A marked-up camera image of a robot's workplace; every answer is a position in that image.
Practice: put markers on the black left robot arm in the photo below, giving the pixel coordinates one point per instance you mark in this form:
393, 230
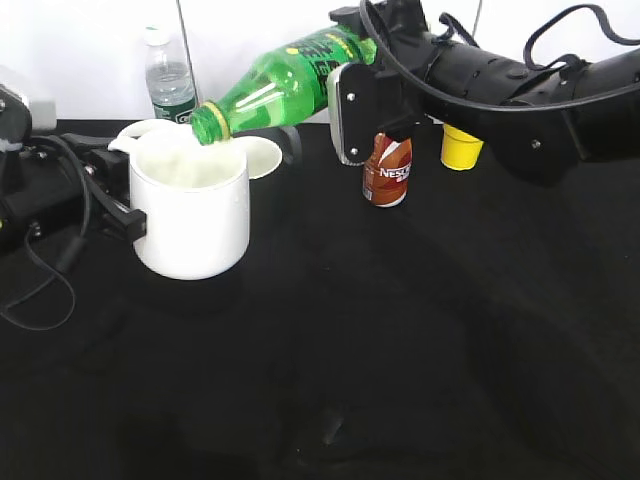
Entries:
27, 110

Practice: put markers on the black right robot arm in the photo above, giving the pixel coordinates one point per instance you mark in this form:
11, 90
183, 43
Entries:
539, 120

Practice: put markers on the grey ceramic mug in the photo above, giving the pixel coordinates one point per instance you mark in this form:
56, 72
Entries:
289, 141

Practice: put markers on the black ceramic mug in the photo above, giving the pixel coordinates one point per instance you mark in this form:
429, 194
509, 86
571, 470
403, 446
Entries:
263, 155

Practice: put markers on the brown Nescafe coffee bottle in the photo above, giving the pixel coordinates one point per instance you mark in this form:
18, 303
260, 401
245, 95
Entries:
386, 172

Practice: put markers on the green soda bottle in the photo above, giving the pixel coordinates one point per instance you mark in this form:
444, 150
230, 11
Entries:
283, 87

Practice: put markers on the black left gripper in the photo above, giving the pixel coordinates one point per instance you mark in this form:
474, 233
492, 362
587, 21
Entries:
51, 192

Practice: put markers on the white ceramic mug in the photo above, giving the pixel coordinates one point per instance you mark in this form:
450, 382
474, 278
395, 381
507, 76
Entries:
195, 197

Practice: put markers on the clear water bottle green label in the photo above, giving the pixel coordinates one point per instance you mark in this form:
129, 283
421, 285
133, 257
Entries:
168, 77

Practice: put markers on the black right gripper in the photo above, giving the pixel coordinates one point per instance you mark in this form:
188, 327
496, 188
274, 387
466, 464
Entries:
393, 95

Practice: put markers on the yellow paper cup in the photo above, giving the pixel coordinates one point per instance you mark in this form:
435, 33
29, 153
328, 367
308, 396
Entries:
459, 151

